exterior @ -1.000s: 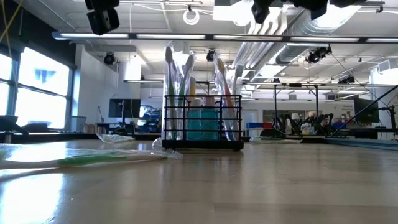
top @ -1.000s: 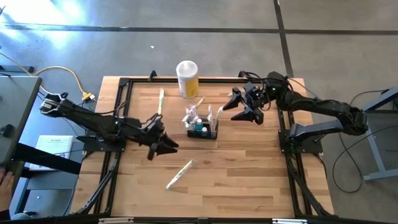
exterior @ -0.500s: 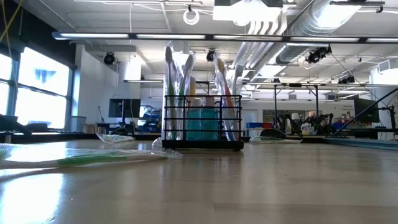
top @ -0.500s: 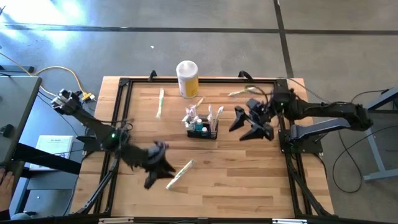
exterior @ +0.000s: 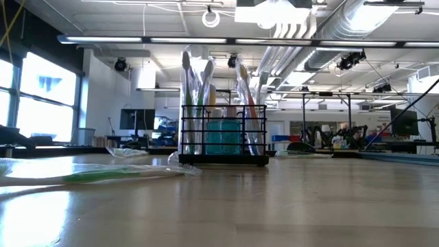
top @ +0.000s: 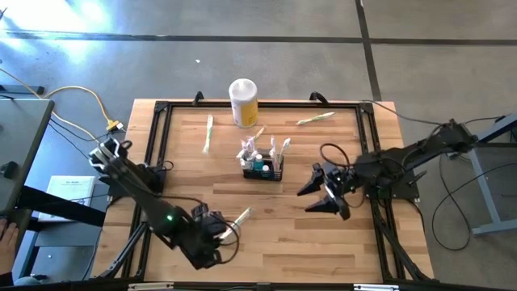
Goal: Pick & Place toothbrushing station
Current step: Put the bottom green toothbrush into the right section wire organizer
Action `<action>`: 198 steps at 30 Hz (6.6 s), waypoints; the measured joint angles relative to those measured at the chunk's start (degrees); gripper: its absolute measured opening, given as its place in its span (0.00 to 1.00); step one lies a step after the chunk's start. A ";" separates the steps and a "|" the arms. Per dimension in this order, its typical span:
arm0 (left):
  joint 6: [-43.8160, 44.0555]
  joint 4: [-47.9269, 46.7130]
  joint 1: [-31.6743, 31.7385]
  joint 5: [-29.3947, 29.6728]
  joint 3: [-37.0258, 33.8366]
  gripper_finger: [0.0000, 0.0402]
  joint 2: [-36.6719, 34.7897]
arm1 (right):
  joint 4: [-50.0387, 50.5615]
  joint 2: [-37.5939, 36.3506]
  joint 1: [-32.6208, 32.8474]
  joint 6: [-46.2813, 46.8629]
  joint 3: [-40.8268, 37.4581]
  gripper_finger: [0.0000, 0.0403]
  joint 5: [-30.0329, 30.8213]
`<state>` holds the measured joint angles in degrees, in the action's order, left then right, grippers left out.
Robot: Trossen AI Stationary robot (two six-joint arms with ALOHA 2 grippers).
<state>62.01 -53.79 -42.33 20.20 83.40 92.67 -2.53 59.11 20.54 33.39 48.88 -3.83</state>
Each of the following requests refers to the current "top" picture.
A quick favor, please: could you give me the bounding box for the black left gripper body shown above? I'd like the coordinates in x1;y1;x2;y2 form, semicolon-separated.
192;204;228;243

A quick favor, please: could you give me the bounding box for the black support beam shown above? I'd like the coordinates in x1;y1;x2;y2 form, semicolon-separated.
15;185;107;228

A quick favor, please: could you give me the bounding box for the black aluminium table frame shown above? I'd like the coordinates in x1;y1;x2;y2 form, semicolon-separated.
95;99;436;284

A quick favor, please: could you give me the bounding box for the silver aluminium extrusion post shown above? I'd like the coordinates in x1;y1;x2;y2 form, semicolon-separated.
353;284;401;291
128;282;174;291

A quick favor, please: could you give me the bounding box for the white booklet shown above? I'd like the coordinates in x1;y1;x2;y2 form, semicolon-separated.
38;175;97;223

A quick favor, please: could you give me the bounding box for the black wire toothbrush caddy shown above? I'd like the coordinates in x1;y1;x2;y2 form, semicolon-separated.
242;155;285;182

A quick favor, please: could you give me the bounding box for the person's hand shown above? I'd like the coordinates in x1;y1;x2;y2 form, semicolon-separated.
0;229;19;276

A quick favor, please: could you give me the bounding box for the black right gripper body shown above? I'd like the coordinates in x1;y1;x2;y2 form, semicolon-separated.
324;165;359;221

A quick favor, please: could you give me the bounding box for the black floor bar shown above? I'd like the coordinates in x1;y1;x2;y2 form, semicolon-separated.
0;83;45;96

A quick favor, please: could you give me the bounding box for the yellow wipes canister white lid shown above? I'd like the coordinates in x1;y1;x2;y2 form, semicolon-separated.
228;78;259;129

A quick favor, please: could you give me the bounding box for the grey side table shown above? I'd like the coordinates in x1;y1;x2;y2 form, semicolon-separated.
0;99;57;215

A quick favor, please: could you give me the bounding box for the yellow extension cord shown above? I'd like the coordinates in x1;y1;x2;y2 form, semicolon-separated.
0;67;125;133
50;111;100;142

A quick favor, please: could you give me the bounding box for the blue-grey metal stand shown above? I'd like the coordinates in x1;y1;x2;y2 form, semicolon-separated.
446;112;517;238

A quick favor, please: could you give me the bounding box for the small black device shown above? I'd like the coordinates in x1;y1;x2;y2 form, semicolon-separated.
0;161;19;179

